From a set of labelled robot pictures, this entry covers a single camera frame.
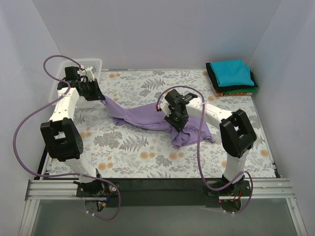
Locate purple t shirt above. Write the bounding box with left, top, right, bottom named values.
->
left=101, top=96, right=200, bottom=148

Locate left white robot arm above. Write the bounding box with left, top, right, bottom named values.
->
left=40, top=66, right=105, bottom=183

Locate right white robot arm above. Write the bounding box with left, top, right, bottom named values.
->
left=156, top=88, right=257, bottom=191

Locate white plastic basket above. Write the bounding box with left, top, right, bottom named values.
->
left=48, top=58, right=103, bottom=110

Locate black folded t shirt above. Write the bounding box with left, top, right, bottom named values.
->
left=206, top=63, right=258, bottom=92

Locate floral table cloth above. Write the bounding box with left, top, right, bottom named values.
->
left=48, top=69, right=274, bottom=178

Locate teal folded t shirt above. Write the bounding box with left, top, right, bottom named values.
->
left=210, top=59, right=254, bottom=87

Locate green folded t shirt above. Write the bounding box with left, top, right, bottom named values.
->
left=222, top=87, right=257, bottom=95

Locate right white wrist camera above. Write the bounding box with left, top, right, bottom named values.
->
left=156, top=101, right=171, bottom=117

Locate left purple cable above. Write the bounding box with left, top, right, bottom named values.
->
left=12, top=55, right=122, bottom=220

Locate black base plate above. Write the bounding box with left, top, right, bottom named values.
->
left=74, top=178, right=252, bottom=210

